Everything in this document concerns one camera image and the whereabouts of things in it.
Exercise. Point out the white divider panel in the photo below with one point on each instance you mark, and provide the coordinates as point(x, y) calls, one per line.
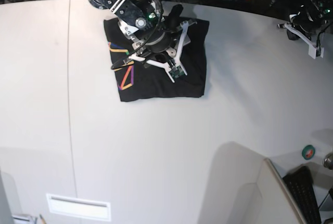
point(280, 205)

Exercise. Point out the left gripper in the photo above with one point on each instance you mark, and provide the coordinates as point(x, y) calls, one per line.
point(309, 22)

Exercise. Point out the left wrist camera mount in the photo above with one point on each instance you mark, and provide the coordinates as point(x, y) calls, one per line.
point(312, 39)

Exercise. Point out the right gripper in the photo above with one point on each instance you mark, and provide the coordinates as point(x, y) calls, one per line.
point(147, 24)

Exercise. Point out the black t-shirt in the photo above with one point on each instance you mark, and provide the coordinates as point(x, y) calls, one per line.
point(136, 82)

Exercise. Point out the green tape roll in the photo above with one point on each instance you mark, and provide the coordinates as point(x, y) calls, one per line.
point(308, 152)

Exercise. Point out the silver metal knob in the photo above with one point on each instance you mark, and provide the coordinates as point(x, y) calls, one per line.
point(328, 161)

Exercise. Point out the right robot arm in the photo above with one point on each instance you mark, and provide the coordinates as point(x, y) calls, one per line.
point(125, 11)

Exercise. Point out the black keyboard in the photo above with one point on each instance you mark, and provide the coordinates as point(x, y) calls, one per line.
point(300, 185)

